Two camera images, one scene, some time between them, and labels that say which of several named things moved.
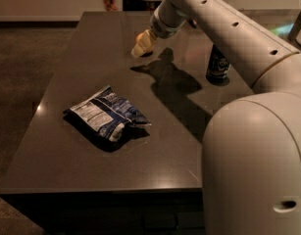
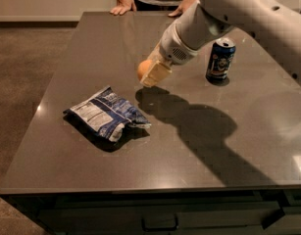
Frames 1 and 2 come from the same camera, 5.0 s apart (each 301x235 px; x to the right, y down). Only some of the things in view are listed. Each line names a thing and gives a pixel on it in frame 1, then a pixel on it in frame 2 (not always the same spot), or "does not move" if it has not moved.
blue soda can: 218,68 does not move
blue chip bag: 106,115 does not move
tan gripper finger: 144,43 → 156,73
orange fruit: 139,36 → 143,67
